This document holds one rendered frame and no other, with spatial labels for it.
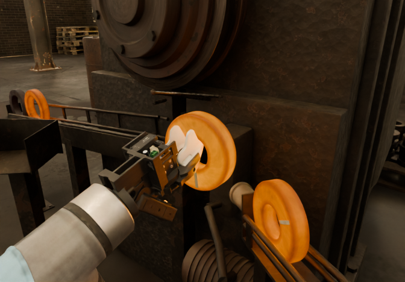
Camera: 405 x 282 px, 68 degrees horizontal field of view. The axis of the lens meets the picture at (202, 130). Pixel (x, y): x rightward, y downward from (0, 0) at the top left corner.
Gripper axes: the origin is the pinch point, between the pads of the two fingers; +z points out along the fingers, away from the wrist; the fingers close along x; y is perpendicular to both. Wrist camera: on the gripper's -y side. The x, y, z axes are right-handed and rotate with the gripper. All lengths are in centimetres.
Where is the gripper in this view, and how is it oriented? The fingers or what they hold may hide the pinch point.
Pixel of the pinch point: (198, 141)
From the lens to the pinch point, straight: 57.8
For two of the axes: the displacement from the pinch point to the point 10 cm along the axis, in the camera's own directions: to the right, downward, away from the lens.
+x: -7.9, -2.2, 5.7
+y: -1.6, -8.2, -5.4
